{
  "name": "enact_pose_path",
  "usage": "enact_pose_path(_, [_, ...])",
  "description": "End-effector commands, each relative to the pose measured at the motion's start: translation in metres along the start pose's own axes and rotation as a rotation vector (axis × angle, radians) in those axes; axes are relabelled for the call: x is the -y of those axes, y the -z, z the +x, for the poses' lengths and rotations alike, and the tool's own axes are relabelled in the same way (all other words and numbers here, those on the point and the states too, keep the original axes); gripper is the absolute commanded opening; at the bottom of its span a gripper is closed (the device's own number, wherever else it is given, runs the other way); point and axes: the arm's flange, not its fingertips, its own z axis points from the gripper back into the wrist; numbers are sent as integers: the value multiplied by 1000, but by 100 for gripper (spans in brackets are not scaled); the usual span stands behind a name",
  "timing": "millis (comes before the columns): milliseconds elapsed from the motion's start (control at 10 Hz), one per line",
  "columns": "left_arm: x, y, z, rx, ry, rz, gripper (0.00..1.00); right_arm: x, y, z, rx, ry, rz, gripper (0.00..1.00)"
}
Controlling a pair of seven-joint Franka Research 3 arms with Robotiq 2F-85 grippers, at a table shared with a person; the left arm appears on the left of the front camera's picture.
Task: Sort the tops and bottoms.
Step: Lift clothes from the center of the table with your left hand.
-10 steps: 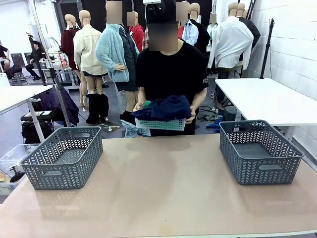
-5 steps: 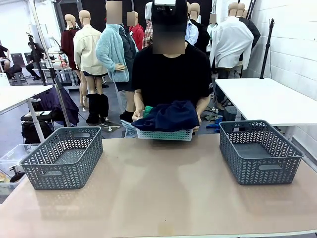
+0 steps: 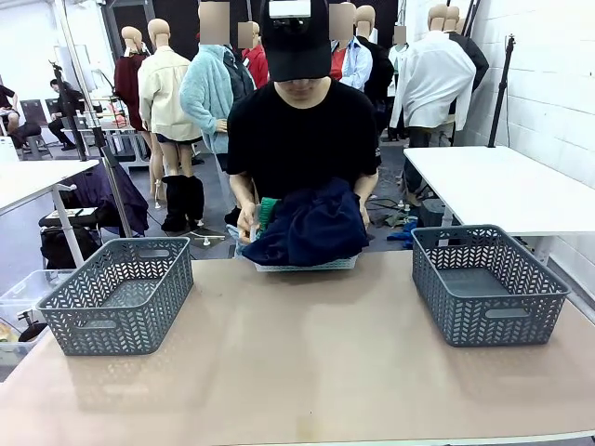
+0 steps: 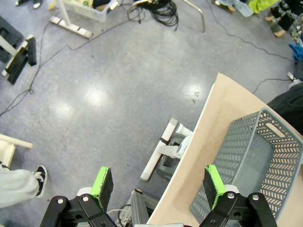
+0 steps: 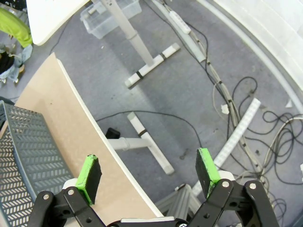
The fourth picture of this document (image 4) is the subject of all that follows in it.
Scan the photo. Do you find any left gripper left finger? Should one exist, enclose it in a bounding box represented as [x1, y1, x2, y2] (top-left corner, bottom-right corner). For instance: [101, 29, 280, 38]
[39, 166, 119, 227]

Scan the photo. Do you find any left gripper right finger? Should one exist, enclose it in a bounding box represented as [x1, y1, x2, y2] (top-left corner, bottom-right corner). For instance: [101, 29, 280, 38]
[200, 165, 278, 227]

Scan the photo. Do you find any grey plastic lattice basket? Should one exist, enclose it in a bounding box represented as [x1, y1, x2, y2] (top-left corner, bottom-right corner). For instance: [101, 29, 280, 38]
[189, 107, 303, 224]

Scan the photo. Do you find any person in grey trousers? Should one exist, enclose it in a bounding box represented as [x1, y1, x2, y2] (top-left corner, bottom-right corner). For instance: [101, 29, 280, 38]
[0, 162, 40, 209]

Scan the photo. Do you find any white wooden board piece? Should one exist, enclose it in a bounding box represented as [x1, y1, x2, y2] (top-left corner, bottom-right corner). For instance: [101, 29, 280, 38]
[0, 133, 34, 167]

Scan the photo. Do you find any person in black t-shirt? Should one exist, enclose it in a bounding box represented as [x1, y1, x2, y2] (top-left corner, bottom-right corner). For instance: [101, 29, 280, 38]
[267, 81, 303, 137]

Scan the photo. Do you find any black floor stand base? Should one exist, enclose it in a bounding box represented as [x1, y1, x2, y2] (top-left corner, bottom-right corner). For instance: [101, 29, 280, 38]
[1, 34, 38, 85]

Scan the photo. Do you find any royal blue cloth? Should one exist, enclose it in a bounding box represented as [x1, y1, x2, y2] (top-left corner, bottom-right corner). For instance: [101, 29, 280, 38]
[288, 43, 303, 62]

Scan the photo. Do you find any white pole metal-base stand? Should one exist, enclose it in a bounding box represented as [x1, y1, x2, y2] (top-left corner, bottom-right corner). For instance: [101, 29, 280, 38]
[49, 0, 93, 40]

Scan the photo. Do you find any bent metal chair leg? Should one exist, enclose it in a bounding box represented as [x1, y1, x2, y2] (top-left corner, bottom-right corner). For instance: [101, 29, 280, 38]
[182, 0, 206, 33]

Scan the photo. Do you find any clear plastic storage box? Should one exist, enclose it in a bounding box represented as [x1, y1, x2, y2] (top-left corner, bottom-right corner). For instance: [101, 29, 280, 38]
[63, 0, 119, 24]

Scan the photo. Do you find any light blue denim garment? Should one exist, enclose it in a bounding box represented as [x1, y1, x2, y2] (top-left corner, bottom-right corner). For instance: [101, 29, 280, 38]
[233, 0, 254, 17]

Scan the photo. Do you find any dark grey foam block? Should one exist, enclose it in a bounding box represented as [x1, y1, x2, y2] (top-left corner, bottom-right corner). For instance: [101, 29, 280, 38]
[0, 15, 24, 63]

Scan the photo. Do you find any black printed garment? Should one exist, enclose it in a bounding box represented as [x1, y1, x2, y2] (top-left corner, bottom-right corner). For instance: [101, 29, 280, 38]
[269, 0, 303, 32]

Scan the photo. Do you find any lime green garment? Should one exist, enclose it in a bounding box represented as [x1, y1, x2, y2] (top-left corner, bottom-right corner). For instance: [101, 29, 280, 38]
[248, 0, 280, 15]

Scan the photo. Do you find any aluminium profile frame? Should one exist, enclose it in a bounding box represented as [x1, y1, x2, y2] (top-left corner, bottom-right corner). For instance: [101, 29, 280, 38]
[117, 189, 160, 227]

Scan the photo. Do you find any white table leg frame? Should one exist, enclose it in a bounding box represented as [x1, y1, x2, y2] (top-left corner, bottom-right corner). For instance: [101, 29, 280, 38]
[140, 118, 197, 182]

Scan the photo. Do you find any long black floor cable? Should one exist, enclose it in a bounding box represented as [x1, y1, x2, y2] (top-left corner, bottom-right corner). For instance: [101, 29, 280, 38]
[0, 14, 133, 118]

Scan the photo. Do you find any short black floor cable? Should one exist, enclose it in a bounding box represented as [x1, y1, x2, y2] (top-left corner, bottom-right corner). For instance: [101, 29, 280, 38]
[250, 78, 294, 94]

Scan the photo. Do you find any thin black floor cable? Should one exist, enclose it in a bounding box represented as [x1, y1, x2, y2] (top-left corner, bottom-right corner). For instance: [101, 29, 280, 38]
[205, 0, 295, 62]

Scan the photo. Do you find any black cable coil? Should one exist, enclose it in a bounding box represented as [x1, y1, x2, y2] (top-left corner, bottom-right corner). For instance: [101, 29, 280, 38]
[126, 0, 179, 31]

